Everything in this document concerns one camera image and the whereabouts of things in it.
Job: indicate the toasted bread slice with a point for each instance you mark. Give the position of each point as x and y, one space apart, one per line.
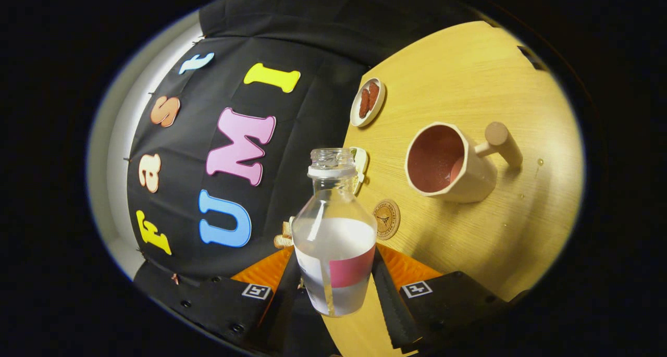
287 226
283 241

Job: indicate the red sausage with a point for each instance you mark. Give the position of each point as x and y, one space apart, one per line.
373 95
363 104

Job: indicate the clear juice bottle red label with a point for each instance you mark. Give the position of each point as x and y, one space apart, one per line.
333 242

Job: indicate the black table clamp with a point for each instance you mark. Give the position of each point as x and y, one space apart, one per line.
531 58

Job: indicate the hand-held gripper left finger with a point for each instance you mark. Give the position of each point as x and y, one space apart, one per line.
224 299

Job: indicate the round cork coaster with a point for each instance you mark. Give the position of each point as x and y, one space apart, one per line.
386 219

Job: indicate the wooden table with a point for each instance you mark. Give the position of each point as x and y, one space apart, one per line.
495 242

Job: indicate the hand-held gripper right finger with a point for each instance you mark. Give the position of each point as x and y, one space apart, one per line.
393 305

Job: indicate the white plate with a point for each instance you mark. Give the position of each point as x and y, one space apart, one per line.
380 94

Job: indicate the small white dish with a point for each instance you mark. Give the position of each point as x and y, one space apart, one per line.
360 164

